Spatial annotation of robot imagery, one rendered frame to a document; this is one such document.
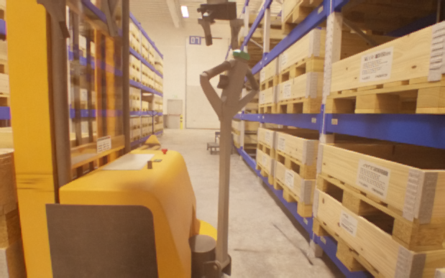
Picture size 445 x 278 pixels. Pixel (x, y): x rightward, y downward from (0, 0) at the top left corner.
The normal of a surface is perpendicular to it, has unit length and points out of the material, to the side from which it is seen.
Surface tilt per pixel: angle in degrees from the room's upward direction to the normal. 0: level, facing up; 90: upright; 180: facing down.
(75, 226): 90
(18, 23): 90
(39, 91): 90
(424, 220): 90
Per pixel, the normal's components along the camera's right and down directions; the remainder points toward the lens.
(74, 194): 0.07, 0.11
